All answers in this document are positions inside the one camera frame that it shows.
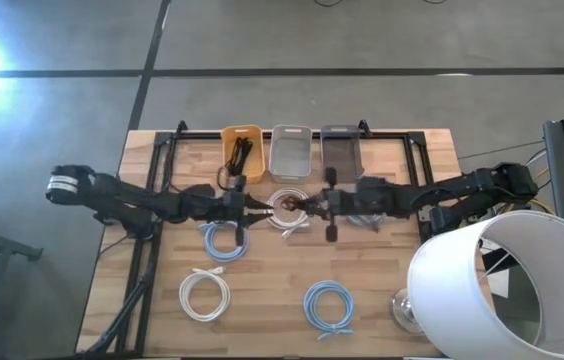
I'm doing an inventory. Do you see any black metal table frame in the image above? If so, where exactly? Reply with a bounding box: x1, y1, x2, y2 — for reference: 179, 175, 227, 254
77, 119, 437, 357

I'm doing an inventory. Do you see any grey floor cable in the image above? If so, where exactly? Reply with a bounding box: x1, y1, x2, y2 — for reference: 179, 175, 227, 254
456, 140, 546, 161

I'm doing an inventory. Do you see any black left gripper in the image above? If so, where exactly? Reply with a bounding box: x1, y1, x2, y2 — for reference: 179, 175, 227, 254
220, 173, 275, 247

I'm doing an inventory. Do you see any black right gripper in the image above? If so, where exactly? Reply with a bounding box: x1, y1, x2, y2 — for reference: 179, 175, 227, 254
295, 166, 361, 245

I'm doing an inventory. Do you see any white lamp shade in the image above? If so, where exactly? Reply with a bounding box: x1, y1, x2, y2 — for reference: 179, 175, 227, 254
406, 209, 564, 360

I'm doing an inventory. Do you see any blue cable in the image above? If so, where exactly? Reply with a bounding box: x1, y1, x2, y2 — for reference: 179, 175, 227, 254
346, 212, 388, 231
303, 279, 355, 341
199, 219, 252, 264

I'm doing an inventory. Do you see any yellow floor cable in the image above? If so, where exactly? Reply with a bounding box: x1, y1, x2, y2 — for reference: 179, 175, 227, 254
531, 167, 556, 216

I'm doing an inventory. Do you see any white cable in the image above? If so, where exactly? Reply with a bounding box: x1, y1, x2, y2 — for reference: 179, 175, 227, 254
178, 266, 232, 323
264, 187, 313, 240

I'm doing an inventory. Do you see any black cable with red tie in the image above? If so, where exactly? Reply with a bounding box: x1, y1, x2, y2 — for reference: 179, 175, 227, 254
279, 195, 306, 214

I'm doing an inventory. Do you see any dark grey plastic bin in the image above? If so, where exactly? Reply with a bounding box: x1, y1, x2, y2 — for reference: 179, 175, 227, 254
319, 124, 365, 182

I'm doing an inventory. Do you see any clear glass lamp base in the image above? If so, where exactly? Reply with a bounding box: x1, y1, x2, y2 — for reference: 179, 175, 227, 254
391, 288, 426, 335

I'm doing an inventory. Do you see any orange plastic bin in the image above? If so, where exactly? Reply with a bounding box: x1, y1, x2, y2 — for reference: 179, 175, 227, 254
220, 123, 267, 184

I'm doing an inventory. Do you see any light grey plastic bin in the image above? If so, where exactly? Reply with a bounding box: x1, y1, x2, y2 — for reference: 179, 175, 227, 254
268, 124, 313, 184

